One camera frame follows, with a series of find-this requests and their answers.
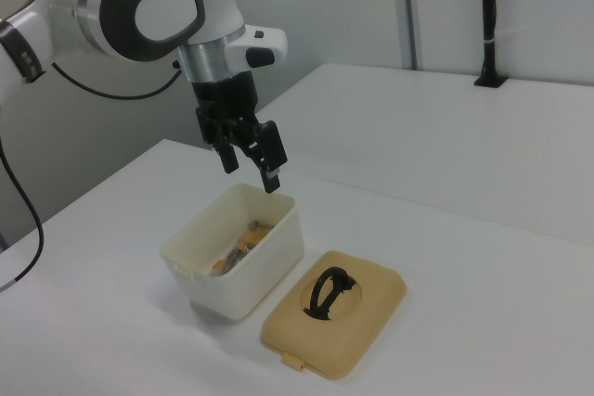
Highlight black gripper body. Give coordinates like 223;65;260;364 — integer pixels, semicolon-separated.
190;70;259;132

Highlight yellow grey small tools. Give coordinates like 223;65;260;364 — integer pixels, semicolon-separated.
210;218;274;277

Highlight black pole with clamp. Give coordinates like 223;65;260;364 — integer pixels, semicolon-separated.
472;0;509;88

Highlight black cable strap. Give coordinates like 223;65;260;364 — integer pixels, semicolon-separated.
0;19;47;85

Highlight tan lid with black handle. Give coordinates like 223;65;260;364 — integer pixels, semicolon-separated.
259;249;408;380

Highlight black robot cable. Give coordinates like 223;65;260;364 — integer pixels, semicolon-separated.
0;60;183;294

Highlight grey partition post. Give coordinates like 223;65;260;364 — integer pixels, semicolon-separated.
399;0;423;70

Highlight white plastic tool case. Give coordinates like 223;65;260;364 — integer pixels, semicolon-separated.
159;182;306;322

